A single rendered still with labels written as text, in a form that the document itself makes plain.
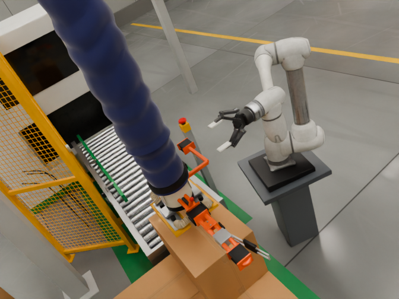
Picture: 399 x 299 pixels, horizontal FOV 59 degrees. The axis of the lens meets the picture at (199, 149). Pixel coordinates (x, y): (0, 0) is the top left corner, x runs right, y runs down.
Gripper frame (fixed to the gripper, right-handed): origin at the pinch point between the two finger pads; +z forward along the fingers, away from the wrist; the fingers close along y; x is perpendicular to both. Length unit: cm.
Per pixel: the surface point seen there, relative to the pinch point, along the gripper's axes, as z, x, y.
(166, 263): 47, 53, 103
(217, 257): 26, -2, 63
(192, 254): 34, 10, 63
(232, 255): 26, -30, 33
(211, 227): 22.6, -7.7, 36.2
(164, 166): 22.9, 18.4, 9.6
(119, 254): 75, 149, 158
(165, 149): 18.5, 19.7, 2.6
